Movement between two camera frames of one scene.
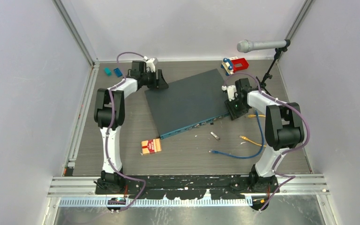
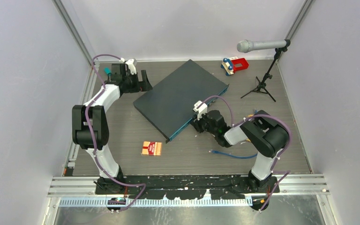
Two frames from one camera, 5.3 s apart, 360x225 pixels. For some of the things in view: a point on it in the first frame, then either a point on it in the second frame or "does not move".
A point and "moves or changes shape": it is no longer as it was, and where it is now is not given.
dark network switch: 188,103 moves or changes shape
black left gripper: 160,84 -> 146,86
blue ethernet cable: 213,151 does not move
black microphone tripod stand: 261,84 does not move
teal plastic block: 107,71 does not move
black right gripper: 234,113 -> 198,123
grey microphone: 245,46 does not move
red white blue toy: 231,65 does not move
